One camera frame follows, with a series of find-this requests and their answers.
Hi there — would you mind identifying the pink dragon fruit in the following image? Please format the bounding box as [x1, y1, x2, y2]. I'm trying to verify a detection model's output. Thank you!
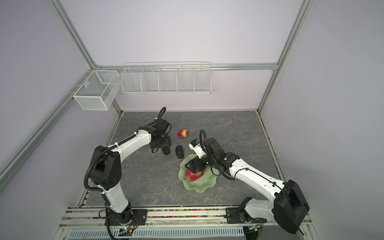
[186, 169, 206, 182]

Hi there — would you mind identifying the dark avocado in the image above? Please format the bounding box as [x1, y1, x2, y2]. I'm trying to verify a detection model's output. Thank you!
[162, 147, 171, 155]
[175, 145, 184, 159]

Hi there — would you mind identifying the green wavy fruit bowl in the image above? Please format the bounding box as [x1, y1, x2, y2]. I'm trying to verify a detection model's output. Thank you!
[178, 154, 219, 193]

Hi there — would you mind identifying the red strawberry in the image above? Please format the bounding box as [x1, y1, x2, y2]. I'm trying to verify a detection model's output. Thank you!
[178, 129, 189, 138]

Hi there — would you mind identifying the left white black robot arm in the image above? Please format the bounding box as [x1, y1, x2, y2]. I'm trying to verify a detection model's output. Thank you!
[84, 117, 172, 225]

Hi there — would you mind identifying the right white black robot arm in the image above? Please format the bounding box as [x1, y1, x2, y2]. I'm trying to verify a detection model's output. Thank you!
[185, 138, 310, 234]

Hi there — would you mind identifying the small white mesh basket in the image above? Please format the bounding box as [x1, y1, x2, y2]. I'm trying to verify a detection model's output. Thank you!
[74, 70, 122, 111]

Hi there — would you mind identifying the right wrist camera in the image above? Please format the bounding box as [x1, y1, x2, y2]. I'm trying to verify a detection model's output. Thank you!
[189, 139, 206, 159]

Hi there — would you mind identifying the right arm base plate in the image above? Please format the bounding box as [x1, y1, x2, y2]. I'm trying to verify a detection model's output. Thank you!
[225, 208, 267, 224]

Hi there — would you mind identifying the long white wire basket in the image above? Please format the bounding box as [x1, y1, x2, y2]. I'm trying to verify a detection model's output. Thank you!
[121, 62, 212, 95]

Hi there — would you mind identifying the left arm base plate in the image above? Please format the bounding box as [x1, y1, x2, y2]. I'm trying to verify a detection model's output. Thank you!
[106, 209, 148, 227]

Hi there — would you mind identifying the aluminium front rail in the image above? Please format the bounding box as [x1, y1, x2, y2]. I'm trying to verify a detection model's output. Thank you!
[58, 204, 313, 229]

